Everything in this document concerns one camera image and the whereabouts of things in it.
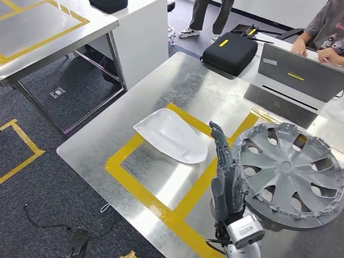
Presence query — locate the person's left hand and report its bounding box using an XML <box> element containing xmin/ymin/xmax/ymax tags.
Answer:
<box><xmin>317</xmin><ymin>47</ymin><xmax>339</xmax><ymax>65</ymax></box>

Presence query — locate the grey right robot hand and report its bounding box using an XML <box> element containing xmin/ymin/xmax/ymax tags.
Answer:
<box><xmin>209</xmin><ymin>121</ymin><xmax>245</xmax><ymax>223</ymax></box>

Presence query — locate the person's right hand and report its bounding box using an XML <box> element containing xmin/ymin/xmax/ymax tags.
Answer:
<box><xmin>291</xmin><ymin>38</ymin><xmax>309</xmax><ymax>58</ymax></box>

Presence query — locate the white plastic fender part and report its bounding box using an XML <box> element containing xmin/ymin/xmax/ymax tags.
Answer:
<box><xmin>134</xmin><ymin>108</ymin><xmax>209</xmax><ymax>165</ymax></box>

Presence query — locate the stainless steel workbench table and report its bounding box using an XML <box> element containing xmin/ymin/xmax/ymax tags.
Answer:
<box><xmin>0</xmin><ymin>0</ymin><xmax>127</xmax><ymax>136</ymax></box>
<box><xmin>57</xmin><ymin>51</ymin><xmax>344</xmax><ymax>258</ymax></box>

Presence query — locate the person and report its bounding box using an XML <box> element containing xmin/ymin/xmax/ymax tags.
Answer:
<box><xmin>178</xmin><ymin>0</ymin><xmax>235</xmax><ymax>44</ymax></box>
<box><xmin>291</xmin><ymin>0</ymin><xmax>344</xmax><ymax>67</ymax></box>

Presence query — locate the grey plastic wheel hubcap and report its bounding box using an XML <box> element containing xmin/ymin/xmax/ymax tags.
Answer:
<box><xmin>233</xmin><ymin>122</ymin><xmax>344</xmax><ymax>230</ymax></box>

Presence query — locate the black controller device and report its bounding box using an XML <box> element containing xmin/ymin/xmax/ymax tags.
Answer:
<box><xmin>230</xmin><ymin>24</ymin><xmax>275</xmax><ymax>45</ymax></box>

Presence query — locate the black zip carrying case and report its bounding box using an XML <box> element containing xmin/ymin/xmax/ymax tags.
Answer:
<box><xmin>88</xmin><ymin>0</ymin><xmax>128</xmax><ymax>15</ymax></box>
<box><xmin>201</xmin><ymin>32</ymin><xmax>259</xmax><ymax>76</ymax></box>

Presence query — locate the chrome swivel stool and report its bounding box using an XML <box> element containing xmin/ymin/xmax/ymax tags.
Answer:
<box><xmin>166</xmin><ymin>0</ymin><xmax>177</xmax><ymax>47</ymax></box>

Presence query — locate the white cabinet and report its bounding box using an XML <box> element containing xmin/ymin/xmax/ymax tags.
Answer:
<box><xmin>88</xmin><ymin>0</ymin><xmax>169</xmax><ymax>91</ymax></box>

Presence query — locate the black bag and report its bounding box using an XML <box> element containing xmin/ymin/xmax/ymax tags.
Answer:
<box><xmin>83</xmin><ymin>44</ymin><xmax>120</xmax><ymax>84</ymax></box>

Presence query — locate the metal floor socket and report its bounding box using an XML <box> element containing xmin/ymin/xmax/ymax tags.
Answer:
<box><xmin>50</xmin><ymin>87</ymin><xmax>66</xmax><ymax>99</ymax></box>

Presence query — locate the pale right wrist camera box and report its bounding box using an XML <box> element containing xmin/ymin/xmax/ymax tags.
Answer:
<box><xmin>226</xmin><ymin>213</ymin><xmax>266</xmax><ymax>250</ymax></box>

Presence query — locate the yellow table tape frame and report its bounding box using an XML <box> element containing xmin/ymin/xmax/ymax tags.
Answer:
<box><xmin>105</xmin><ymin>103</ymin><xmax>280</xmax><ymax>258</ymax></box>

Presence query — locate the black cable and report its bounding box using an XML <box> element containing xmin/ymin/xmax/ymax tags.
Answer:
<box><xmin>24</xmin><ymin>203</ymin><xmax>119</xmax><ymax>239</ymax></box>

